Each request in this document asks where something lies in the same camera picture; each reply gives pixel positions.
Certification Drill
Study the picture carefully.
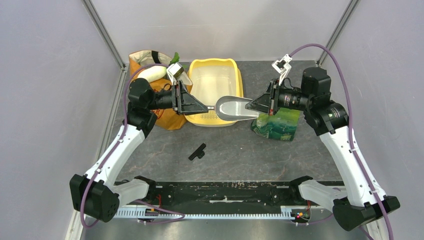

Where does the white daikon radish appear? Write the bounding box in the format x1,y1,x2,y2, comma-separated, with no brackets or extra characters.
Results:
136,66,167,84

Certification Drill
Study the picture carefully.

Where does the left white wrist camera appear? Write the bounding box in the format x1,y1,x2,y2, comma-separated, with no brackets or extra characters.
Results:
166,62,193,86

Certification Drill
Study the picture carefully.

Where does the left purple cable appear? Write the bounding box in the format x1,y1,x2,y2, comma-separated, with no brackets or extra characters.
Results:
80,63,186,229

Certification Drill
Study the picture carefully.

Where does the slotted cable duct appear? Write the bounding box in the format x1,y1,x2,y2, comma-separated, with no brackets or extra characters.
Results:
114,205,303,221

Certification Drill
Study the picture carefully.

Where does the metal scoop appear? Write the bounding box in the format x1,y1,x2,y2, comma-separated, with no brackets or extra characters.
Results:
207,95,260,121

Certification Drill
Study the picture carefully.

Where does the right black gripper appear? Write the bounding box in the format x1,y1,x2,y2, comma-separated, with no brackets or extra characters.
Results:
246,77,313,116

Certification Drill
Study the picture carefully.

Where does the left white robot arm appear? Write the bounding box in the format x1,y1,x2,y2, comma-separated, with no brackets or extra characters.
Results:
69,78,212,228

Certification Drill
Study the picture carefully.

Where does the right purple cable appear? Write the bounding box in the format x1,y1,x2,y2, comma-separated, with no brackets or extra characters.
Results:
288,43,395,240

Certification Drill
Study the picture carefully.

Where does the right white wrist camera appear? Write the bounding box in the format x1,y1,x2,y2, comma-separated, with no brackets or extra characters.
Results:
271,54,293,86

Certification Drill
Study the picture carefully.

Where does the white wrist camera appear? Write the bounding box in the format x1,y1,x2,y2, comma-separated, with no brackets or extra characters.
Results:
166,62,193,86
271,54,293,86

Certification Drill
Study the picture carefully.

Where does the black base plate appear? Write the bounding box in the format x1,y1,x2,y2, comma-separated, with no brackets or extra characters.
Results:
139,180,345,216

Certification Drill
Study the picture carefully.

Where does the black bag clip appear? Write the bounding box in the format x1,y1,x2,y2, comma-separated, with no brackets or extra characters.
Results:
188,143,207,161

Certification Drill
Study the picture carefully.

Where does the purple cable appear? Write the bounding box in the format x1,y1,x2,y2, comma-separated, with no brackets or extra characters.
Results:
80,63,186,229
288,43,395,240

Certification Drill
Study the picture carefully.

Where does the green litter bag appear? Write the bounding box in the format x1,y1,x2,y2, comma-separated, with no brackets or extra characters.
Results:
250,108,301,142

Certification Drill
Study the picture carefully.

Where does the yellow litter box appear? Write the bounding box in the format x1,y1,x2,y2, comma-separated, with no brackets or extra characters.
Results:
188,58,244,107

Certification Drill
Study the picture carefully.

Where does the orange paper grocery bag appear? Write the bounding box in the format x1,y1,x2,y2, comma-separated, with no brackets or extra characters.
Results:
128,50,187,130

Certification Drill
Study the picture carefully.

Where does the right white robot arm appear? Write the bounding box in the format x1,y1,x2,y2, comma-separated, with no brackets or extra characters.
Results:
245,67,401,231

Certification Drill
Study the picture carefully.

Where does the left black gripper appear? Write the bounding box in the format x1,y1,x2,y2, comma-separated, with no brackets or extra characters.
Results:
146,80,209,116

